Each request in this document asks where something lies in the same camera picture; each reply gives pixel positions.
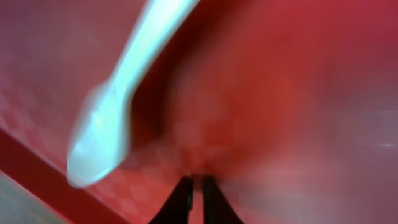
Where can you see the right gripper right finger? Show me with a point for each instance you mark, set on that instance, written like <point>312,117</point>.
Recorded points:
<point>216,208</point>

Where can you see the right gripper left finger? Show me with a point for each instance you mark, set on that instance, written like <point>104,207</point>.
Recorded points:
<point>178,205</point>

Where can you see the white plastic spoon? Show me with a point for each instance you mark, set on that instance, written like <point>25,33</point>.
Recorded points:
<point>100,141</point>

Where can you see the red serving tray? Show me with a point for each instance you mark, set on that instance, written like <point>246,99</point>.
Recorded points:
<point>290,105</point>

